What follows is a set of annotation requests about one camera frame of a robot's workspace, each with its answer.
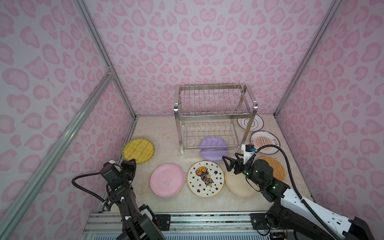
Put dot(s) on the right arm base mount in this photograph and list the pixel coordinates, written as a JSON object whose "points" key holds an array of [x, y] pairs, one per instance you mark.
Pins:
{"points": [[265, 222]]}

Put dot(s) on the purple shell-shaped plate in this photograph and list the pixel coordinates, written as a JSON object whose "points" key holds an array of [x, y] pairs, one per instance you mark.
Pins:
{"points": [[213, 149]]}

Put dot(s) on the steel two-tier dish rack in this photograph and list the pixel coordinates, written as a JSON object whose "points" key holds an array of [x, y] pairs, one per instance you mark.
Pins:
{"points": [[216, 110]]}

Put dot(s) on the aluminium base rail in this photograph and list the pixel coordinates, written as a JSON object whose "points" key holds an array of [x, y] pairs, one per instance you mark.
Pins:
{"points": [[193, 226]]}

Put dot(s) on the white plate orange sunburst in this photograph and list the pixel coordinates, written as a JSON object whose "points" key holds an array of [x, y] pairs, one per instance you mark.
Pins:
{"points": [[263, 138]]}

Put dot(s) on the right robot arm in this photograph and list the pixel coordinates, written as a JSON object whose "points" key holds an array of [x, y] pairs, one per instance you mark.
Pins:
{"points": [[291, 211]]}

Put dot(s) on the pink bear plate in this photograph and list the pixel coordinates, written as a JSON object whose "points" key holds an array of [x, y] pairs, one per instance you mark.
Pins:
{"points": [[167, 180]]}

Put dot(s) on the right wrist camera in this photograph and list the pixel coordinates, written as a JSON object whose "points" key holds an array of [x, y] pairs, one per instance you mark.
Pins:
{"points": [[248, 151]]}

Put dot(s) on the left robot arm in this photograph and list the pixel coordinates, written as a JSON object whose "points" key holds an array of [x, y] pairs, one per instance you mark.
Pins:
{"points": [[138, 223]]}

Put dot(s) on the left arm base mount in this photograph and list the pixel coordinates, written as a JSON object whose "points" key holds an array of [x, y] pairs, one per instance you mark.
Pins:
{"points": [[163, 222]]}

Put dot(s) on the cream plain plate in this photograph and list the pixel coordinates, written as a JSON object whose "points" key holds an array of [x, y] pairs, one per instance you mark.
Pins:
{"points": [[239, 185]]}

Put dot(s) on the orange woven plate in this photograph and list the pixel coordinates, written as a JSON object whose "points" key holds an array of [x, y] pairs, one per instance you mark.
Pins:
{"points": [[278, 169]]}

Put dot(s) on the yellow woven plate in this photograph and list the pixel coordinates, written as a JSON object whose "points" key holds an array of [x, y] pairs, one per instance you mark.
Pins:
{"points": [[140, 149]]}

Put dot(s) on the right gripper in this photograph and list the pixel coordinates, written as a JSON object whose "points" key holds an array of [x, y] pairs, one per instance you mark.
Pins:
{"points": [[239, 163]]}

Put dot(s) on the white star cartoon plate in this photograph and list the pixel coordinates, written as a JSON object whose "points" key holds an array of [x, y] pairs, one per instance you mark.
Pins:
{"points": [[206, 179]]}

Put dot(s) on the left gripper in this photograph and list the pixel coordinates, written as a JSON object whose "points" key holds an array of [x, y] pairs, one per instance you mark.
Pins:
{"points": [[131, 167]]}

